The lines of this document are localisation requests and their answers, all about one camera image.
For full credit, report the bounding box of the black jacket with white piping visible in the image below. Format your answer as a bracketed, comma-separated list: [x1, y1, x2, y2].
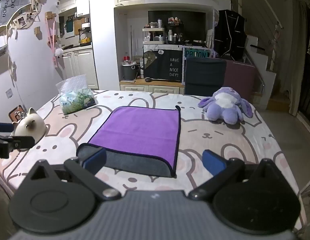
[214, 9, 248, 61]

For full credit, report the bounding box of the black printed cover cloth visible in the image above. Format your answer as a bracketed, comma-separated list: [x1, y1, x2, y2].
[143, 49, 183, 82]

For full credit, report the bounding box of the pink hanging strap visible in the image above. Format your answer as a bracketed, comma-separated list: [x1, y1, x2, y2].
[45, 11, 65, 67]

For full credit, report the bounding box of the white kitchen base cabinet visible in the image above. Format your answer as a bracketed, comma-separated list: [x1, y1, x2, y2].
[61, 48, 99, 89]

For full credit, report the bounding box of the wall poster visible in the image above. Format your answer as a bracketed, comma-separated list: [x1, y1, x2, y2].
[0, 0, 31, 29]

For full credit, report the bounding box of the white kitchen wall cabinet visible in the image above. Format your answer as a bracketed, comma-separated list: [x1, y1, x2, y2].
[58, 0, 91, 16]

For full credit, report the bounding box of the green sign board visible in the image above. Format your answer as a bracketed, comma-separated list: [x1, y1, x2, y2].
[183, 47, 211, 59]

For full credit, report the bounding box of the purple towel with grey underside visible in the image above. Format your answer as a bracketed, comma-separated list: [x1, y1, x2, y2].
[76, 106, 182, 178]

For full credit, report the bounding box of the low wooden-top cabinet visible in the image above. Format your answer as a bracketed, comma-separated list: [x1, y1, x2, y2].
[119, 77, 185, 95]

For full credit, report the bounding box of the dark blue chair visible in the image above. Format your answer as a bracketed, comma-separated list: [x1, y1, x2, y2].
[184, 56, 227, 97]

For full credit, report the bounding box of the white staircase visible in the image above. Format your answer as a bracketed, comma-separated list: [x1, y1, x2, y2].
[245, 34, 296, 111]

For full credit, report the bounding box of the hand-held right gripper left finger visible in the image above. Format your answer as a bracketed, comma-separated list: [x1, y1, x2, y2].
[27, 147, 121, 202]

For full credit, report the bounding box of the grey trash bin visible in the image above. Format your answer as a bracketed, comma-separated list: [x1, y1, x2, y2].
[122, 63, 141, 81]

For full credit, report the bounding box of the maroon sofa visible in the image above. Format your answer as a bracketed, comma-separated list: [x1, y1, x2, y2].
[223, 58, 257, 103]

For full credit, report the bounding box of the purple plush toy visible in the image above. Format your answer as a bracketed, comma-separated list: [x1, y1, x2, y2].
[197, 87, 254, 125]

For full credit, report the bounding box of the white kitchen appliance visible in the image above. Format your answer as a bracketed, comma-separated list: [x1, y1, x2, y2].
[78, 22, 92, 46]

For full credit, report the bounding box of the floral tissue pack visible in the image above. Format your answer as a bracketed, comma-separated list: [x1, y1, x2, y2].
[56, 74, 97, 116]

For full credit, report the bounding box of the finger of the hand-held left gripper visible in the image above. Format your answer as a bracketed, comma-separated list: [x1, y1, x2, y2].
[0, 122, 15, 133]
[0, 133, 36, 159]

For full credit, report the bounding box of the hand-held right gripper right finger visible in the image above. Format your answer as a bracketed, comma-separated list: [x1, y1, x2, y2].
[188, 149, 283, 201]

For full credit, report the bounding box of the shelf rack with bottles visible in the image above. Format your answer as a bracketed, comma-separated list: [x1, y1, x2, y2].
[142, 17, 185, 46]

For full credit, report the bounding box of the small brown framed ornament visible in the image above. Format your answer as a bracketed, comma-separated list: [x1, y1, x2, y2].
[8, 104, 27, 123]

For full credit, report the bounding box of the cream cat-shaped ceramic figure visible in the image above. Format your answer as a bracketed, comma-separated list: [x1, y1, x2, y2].
[13, 107, 47, 140]

